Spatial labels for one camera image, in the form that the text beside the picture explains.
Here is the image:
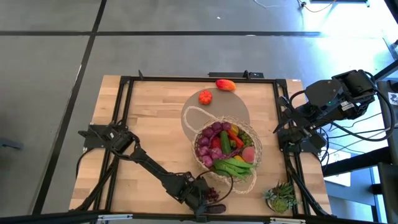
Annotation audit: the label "black aluminium table frame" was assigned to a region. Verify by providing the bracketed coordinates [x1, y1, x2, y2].
[74, 70, 332, 220]

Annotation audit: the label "grey round mat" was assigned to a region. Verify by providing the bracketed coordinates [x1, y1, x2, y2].
[180, 88, 251, 143]

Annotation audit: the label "red grape bunch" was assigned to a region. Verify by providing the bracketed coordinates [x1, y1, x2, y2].
[203, 187, 220, 202]

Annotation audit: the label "purple grape bunch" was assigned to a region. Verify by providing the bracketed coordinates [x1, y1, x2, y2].
[195, 121, 243, 169]

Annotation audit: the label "potted succulent plant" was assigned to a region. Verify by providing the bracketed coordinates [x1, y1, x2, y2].
[262, 181, 302, 215]

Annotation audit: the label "small orange pumpkin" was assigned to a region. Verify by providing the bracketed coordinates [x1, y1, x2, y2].
[198, 90, 214, 106]

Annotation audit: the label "black gripper loop cable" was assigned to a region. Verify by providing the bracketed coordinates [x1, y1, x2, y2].
[195, 169, 234, 205]

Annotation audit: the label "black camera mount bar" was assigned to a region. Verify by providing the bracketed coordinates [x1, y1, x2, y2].
[208, 70, 265, 79]

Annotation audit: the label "red orange mango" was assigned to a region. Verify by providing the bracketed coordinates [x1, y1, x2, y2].
[215, 78, 237, 92]

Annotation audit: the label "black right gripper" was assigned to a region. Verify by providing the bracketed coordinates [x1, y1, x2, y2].
[273, 96, 317, 134]

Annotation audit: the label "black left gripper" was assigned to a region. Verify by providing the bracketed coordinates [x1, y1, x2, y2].
[172, 172, 212, 222]

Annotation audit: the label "green grape bunch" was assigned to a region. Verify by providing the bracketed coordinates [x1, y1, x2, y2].
[239, 132, 254, 147]

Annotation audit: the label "bumpy green cucumber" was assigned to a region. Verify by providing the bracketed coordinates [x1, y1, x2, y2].
[220, 130, 233, 156]

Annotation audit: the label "woven straw basket rope handles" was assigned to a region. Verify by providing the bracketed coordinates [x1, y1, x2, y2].
[182, 105, 264, 195]

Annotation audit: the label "black desk leg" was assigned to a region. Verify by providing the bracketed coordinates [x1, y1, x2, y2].
[371, 58, 398, 84]

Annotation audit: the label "grey desk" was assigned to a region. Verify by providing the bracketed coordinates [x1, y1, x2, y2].
[376, 79, 398, 224]

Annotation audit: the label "green lettuce leaf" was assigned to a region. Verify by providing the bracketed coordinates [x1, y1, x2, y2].
[213, 157, 257, 182]

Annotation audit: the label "pink peach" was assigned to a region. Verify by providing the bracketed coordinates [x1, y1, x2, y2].
[241, 146, 256, 164]

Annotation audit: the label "purple eggplant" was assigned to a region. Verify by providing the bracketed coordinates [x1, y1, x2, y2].
[206, 204, 227, 215]

